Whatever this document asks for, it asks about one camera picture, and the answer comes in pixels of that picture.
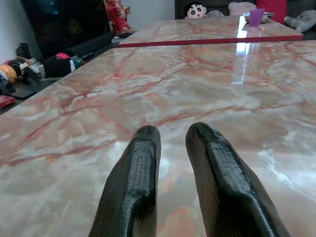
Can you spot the marble-top folding table red edge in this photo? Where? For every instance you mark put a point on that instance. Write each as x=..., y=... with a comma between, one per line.
x=172, y=86
x=197, y=32

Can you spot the black flat television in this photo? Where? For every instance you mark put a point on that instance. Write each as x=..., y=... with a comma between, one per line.
x=66, y=22

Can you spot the black soundbar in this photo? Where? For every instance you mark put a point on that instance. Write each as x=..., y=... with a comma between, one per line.
x=91, y=43

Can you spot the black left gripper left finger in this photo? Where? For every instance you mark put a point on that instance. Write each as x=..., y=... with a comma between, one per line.
x=138, y=177

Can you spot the large steel bowl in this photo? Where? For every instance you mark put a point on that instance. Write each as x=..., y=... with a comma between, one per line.
x=267, y=16

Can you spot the grey elephant plush toy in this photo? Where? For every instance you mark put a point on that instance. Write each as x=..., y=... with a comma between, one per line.
x=302, y=21

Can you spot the purple plastic cup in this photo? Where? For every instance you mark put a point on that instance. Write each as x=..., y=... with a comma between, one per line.
x=256, y=17

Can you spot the black storage box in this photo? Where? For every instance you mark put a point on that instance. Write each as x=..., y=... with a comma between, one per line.
x=58, y=67

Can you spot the red flat book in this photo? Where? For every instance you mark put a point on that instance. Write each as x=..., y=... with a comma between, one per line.
x=6, y=101

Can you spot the small pink box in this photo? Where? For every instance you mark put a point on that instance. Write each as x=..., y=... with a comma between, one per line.
x=62, y=56

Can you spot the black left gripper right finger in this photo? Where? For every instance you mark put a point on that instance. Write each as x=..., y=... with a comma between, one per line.
x=222, y=182

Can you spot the black-haired toy figure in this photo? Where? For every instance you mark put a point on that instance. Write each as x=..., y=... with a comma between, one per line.
x=17, y=67

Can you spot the black-haired boy plush head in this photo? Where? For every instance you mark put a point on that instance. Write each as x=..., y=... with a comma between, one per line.
x=195, y=10

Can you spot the pink plush toy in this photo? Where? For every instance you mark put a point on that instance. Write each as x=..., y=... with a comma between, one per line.
x=240, y=8

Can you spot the small grey plush toy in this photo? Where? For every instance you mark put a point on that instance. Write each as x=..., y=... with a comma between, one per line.
x=215, y=13

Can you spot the red and gold figurine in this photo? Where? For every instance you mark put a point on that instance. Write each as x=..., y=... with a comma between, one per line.
x=118, y=17

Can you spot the red cushion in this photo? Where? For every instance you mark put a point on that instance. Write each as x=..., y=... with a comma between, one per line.
x=274, y=10

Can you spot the black television console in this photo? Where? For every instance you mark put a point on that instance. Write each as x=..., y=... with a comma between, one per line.
x=47, y=85

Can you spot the orange-headed toy figure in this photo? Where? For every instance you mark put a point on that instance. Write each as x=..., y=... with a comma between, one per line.
x=7, y=74

